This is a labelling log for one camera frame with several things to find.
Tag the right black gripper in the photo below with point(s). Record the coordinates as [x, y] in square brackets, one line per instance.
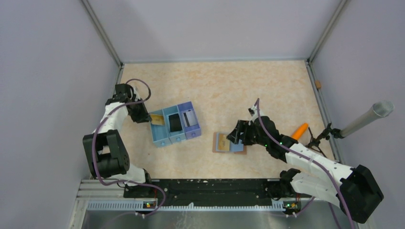
[242, 126]

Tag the yellow credit card stack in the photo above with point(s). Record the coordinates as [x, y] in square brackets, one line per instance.
[157, 119]

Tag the black microphone tripod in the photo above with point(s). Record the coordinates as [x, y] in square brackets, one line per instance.
[314, 143]

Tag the middle blue card box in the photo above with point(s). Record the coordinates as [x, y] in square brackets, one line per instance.
[175, 137]

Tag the small tan block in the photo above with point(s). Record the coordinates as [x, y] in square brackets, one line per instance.
[317, 84]

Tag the light blue card box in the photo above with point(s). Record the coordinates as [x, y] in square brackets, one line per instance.
[160, 135]

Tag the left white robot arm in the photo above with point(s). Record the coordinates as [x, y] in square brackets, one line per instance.
[105, 151]

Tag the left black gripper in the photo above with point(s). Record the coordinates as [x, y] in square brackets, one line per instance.
[143, 116]

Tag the silver microphone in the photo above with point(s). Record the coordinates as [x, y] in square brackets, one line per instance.
[378, 110]

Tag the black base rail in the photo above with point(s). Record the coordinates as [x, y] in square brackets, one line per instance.
[213, 192]

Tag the orange carrot toy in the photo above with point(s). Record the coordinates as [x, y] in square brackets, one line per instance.
[300, 131]

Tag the black credit card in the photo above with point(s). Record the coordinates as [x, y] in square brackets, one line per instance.
[175, 124]

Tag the purple blue card box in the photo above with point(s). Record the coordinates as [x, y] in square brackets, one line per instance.
[193, 131]

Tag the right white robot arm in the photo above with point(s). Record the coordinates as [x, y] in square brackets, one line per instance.
[308, 163]

